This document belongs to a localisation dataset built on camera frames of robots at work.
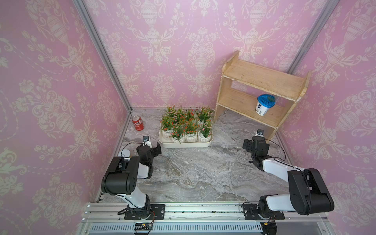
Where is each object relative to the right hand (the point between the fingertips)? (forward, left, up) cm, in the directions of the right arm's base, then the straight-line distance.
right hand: (255, 140), depth 92 cm
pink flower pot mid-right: (+5, +49, +4) cm, 49 cm away
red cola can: (+17, +77, +2) cm, 79 cm away
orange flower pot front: (+5, +41, +7) cm, 42 cm away
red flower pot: (+19, +41, +6) cm, 45 cm away
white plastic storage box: (+3, +46, -6) cm, 46 cm away
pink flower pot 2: (+6, +32, +1) cm, 32 cm away
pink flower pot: (+18, +31, +8) cm, 37 cm away
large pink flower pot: (+18, +51, +8) cm, 55 cm away
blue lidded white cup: (+11, -1, +23) cm, 25 cm away
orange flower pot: (+10, +56, +5) cm, 57 cm away
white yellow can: (-4, +81, -1) cm, 81 cm away
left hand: (+3, +67, -2) cm, 67 cm away
